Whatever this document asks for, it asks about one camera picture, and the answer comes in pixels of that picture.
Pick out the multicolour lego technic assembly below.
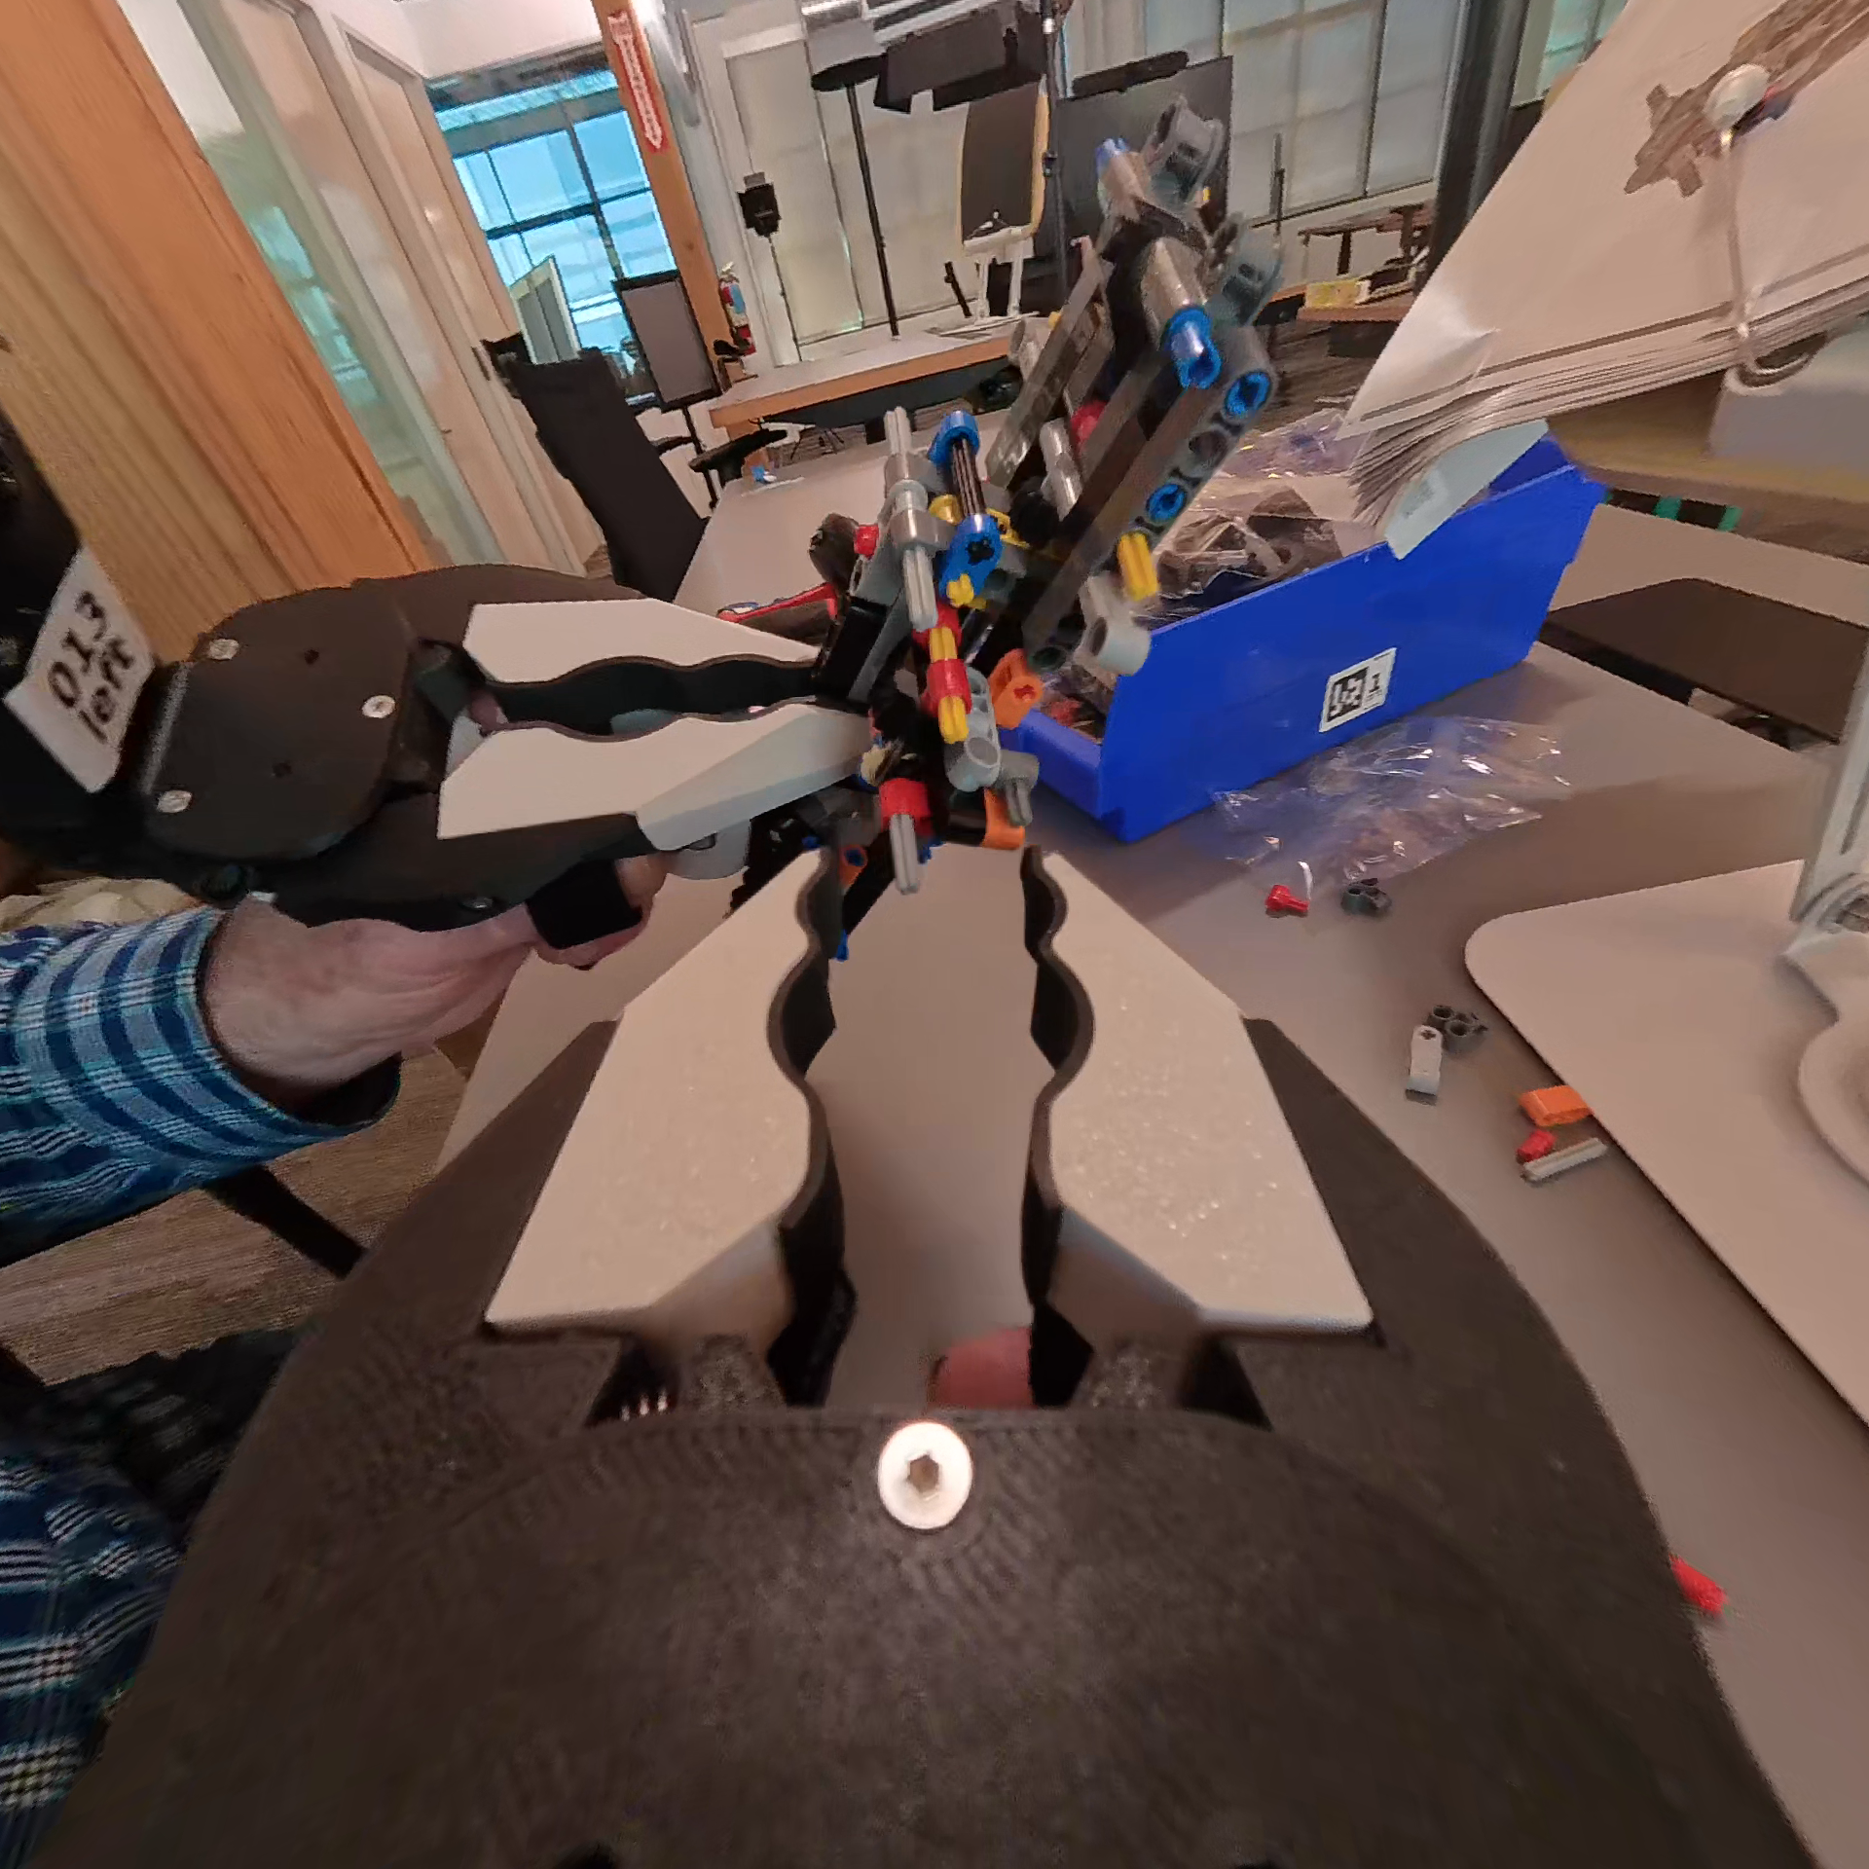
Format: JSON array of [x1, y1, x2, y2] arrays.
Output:
[[809, 93, 1287, 965]]

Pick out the clear plastic bag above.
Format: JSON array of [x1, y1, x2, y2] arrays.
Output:
[[1208, 712, 1571, 878]]

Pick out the blue plastic bin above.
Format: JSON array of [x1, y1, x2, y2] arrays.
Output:
[[999, 437, 1609, 846]]

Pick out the black monitor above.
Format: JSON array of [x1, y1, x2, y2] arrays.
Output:
[[1051, 55, 1236, 248]]

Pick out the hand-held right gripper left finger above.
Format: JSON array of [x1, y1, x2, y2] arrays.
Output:
[[482, 842, 858, 1406]]

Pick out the white booklet stand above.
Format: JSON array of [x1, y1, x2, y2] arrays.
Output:
[[1387, 349, 1869, 1425]]

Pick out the wooden table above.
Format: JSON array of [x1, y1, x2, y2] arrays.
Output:
[[708, 319, 1023, 441]]

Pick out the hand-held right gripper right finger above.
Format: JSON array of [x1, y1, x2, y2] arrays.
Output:
[[1017, 842, 1377, 1406]]

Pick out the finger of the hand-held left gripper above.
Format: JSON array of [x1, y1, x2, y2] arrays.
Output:
[[437, 698, 874, 880], [460, 595, 826, 732]]

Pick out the blue plaid shirt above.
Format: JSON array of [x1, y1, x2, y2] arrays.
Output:
[[0, 1334, 301, 1869]]

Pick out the person's left forearm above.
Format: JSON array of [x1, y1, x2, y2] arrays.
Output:
[[0, 906, 402, 1264]]

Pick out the black office chair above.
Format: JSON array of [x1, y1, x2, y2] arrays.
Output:
[[490, 336, 791, 601]]

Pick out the person's left hand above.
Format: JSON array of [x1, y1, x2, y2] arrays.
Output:
[[203, 850, 674, 1108]]

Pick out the display screen on stand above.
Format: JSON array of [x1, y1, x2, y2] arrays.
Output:
[[615, 269, 726, 412]]

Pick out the lego instruction booklet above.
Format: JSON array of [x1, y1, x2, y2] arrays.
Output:
[[1335, 0, 1869, 526]]

